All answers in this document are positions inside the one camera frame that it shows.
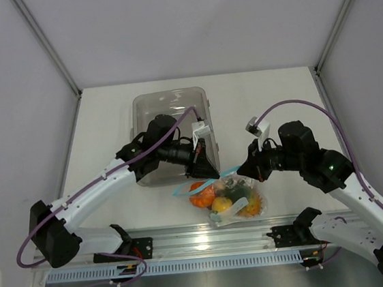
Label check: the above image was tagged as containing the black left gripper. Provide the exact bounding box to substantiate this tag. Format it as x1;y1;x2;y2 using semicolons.
156;134;219;184

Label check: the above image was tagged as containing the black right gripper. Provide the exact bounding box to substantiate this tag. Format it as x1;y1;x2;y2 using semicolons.
234;132;305;184

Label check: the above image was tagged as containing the toy pineapple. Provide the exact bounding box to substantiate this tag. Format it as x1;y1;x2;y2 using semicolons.
215;177;265;221

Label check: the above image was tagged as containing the orange toy pumpkin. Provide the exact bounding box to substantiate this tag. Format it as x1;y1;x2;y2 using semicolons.
189;185;215;208

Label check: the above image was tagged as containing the clear zip top bag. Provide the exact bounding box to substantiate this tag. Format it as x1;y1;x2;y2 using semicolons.
172;167;267;227

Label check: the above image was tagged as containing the yellow toy lemon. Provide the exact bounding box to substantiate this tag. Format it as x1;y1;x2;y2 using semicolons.
211;196;233;213

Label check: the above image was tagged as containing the white toy garlic bulb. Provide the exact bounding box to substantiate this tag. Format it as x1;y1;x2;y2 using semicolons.
212;179;226;191

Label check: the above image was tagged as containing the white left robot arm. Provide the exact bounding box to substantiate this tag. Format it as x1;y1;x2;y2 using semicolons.
29;114;219;268

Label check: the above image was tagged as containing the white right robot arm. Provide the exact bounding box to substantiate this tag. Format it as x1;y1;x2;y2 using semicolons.
237;121;383;275

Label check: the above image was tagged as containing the clear grey plastic bin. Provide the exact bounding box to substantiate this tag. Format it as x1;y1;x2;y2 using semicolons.
129;87;211;187

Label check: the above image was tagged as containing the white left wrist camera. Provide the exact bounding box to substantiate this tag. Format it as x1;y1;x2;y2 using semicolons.
191;121;212;148

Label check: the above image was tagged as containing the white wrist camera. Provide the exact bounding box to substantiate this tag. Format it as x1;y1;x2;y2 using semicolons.
191;121;212;148
245;117;271;150

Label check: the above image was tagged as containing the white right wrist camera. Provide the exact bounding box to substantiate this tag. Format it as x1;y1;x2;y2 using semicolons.
245;117;271;150

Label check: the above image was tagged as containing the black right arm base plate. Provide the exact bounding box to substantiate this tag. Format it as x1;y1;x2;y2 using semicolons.
265;224;330;248

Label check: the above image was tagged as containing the aluminium table edge rail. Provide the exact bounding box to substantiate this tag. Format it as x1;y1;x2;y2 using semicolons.
29;216;307;268

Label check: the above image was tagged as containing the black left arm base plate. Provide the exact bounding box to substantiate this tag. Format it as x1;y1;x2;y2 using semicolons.
93;237;153;264

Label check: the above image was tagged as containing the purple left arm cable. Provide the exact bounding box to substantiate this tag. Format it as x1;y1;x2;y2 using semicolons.
2;105;220;287

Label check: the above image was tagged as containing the right aluminium frame post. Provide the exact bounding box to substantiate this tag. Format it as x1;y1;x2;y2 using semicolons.
313;0;355;76

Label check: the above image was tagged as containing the aluminium frame post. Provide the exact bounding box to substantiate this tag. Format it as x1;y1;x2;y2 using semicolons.
313;0;355;76
10;0;82;99

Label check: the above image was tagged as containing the white slotted cable duct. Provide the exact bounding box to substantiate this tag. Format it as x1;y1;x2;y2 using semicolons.
46;250;303;284

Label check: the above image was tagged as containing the left aluminium frame post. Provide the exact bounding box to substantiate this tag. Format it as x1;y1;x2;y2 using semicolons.
10;0;82;99

